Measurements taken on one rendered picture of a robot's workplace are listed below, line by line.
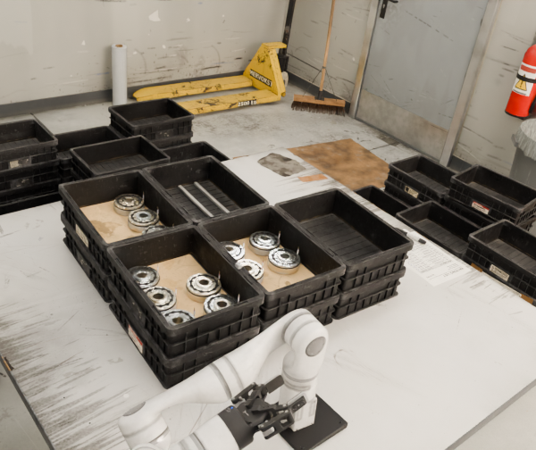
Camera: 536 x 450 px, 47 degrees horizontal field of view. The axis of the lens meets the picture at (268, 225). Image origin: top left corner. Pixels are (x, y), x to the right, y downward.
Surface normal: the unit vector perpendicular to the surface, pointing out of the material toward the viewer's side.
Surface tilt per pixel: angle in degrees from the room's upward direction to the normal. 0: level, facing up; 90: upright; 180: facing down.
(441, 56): 90
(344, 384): 0
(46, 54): 90
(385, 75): 90
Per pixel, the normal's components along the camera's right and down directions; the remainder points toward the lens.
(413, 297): 0.12, -0.83
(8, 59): 0.62, 0.48
